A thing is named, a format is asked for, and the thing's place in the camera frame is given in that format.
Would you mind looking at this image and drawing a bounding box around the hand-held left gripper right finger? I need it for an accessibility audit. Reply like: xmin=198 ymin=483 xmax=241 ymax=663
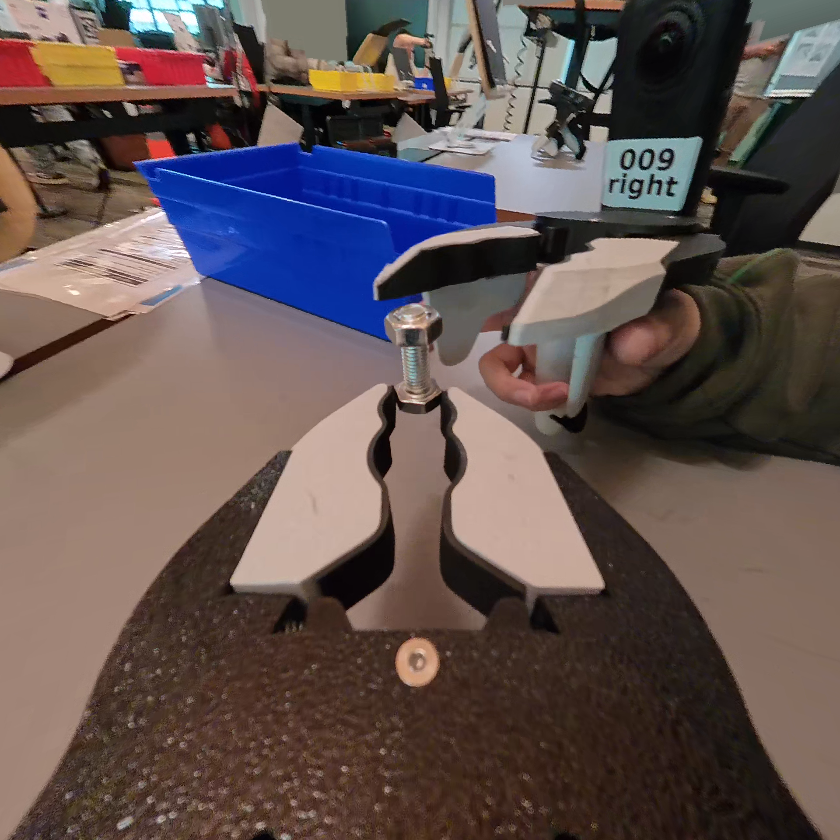
xmin=438 ymin=387 xmax=606 ymax=621

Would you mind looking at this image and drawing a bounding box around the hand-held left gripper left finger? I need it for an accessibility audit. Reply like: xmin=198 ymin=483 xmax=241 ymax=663
xmin=230 ymin=384 xmax=400 ymax=614

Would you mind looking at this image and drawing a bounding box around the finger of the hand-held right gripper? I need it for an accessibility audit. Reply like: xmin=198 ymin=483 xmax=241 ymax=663
xmin=507 ymin=238 xmax=681 ymax=347
xmin=373 ymin=225 xmax=542 ymax=367

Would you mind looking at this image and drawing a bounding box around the steel hex bolt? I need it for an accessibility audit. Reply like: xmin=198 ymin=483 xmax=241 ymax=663
xmin=395 ymin=344 xmax=443 ymax=414

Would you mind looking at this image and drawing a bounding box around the blue plastic bin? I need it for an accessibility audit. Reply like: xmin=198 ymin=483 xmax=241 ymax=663
xmin=133 ymin=143 xmax=497 ymax=342

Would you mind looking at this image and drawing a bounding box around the person's right forearm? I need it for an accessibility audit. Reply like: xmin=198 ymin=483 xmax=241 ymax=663
xmin=587 ymin=248 xmax=840 ymax=467

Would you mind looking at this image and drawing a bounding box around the standing desk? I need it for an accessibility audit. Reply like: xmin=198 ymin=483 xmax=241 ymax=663
xmin=518 ymin=0 xmax=624 ymax=132

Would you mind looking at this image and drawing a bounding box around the grey desk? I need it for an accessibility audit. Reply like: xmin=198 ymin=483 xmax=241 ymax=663
xmin=0 ymin=131 xmax=840 ymax=840

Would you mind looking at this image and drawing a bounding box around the person's right hand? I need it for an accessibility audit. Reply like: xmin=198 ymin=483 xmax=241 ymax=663
xmin=478 ymin=287 xmax=701 ymax=411

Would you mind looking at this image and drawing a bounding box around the small black clamp device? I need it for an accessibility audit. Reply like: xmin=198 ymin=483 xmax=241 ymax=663
xmin=533 ymin=79 xmax=592 ymax=161

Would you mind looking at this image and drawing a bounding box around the black office chair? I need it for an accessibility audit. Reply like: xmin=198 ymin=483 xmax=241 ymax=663
xmin=709 ymin=98 xmax=840 ymax=257

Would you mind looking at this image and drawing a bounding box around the wooden document stand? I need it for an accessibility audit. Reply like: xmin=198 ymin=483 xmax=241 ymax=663
xmin=0 ymin=147 xmax=38 ymax=382
xmin=430 ymin=0 xmax=519 ymax=157

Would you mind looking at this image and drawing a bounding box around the yellow plastic bin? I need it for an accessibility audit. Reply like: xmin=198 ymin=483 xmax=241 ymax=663
xmin=31 ymin=42 xmax=126 ymax=88
xmin=308 ymin=69 xmax=398 ymax=93

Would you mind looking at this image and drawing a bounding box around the large dark screen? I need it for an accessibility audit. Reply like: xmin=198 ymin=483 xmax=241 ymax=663
xmin=346 ymin=0 xmax=427 ymax=63

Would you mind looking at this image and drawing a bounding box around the red plastic bin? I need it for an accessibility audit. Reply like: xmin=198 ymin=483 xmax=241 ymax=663
xmin=115 ymin=47 xmax=207 ymax=86
xmin=0 ymin=38 xmax=50 ymax=88

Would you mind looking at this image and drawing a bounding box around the plastic bag with printed label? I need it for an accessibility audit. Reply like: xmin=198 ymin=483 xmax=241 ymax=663
xmin=0 ymin=209 xmax=201 ymax=322

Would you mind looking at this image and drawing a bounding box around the long wooden table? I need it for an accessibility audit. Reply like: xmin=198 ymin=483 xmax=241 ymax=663
xmin=0 ymin=84 xmax=240 ymax=142

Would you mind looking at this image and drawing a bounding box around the wall poster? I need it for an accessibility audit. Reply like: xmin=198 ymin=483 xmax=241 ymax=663
xmin=774 ymin=20 xmax=831 ymax=80

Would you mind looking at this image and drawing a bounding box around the coiled cable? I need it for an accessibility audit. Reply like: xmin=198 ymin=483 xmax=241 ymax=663
xmin=505 ymin=36 xmax=522 ymax=132

